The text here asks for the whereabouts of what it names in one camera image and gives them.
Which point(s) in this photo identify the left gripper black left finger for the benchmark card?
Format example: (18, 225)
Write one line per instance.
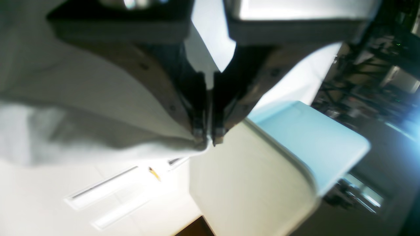
(145, 38)

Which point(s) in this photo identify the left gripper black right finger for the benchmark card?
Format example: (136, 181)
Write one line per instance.
(272, 36)

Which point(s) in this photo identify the white t-shirt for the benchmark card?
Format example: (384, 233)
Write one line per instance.
(62, 105)

